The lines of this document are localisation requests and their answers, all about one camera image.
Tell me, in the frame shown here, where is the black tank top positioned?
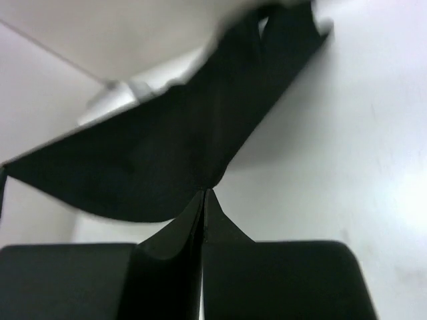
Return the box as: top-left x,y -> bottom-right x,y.
1,1 -> 328,223

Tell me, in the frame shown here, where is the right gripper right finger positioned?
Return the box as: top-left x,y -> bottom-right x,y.
202,190 -> 377,319

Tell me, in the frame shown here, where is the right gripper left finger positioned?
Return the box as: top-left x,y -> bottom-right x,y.
1,192 -> 204,319

